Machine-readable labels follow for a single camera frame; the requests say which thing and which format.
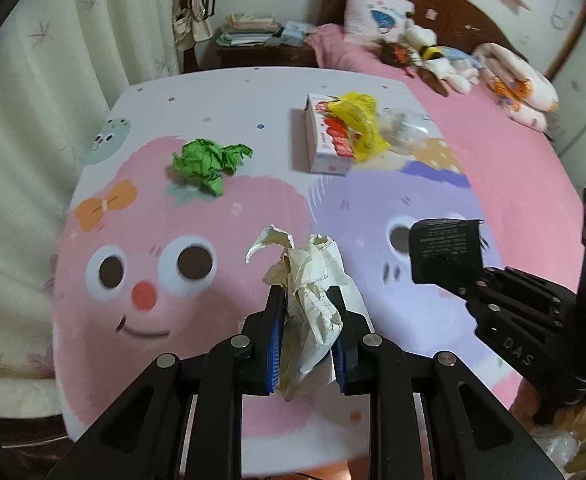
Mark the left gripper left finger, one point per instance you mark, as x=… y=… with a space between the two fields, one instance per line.
x=182 y=418

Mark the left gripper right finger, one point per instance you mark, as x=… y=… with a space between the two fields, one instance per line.
x=430 y=418

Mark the small black box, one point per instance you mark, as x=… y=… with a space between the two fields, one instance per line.
x=445 y=252

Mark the white paper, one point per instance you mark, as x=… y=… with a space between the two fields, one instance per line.
x=312 y=324

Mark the green paper ball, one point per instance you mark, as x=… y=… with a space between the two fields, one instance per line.
x=203 y=163

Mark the clear plastic wrapper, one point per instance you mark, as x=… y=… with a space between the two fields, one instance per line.
x=403 y=130

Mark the red white strawberry box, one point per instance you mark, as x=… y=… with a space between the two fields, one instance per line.
x=328 y=145

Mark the yellow plastic bag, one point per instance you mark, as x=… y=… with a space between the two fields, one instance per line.
x=358 y=111

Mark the cartoon printed mat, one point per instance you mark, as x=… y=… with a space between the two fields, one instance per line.
x=197 y=195

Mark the folded floral quilt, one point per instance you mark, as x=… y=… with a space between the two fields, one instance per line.
x=524 y=94

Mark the stuffed plush toys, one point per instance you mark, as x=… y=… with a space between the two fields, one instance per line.
x=440 y=68

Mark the wooden headboard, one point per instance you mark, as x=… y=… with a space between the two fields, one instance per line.
x=457 y=23

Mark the white embroidered pillow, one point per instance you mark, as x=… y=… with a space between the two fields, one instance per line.
x=368 y=21

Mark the wooden nightstand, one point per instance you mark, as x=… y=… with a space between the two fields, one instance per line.
x=261 y=48

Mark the stack of books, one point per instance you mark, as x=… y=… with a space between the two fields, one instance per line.
x=250 y=30

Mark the white curtain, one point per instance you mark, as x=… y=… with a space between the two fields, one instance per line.
x=63 y=64

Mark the hanging bags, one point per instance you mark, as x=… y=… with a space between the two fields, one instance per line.
x=191 y=24

